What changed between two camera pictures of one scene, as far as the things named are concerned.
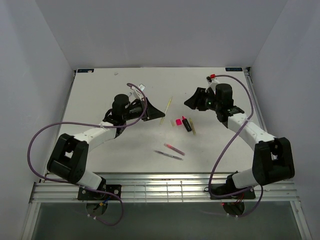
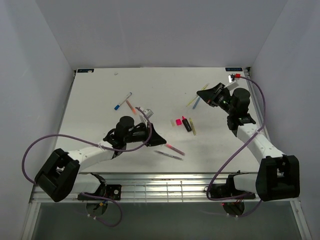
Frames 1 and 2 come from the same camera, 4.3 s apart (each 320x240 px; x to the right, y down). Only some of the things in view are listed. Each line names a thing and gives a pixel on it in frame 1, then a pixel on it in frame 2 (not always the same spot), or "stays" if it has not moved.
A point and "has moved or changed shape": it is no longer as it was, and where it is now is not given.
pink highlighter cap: x=178 y=122 stays
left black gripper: x=152 y=112 -> x=156 y=139
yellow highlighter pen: x=192 y=126 stays
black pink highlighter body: x=186 y=124 stays
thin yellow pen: x=166 y=110 has moved or changed shape
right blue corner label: x=234 y=69 stays
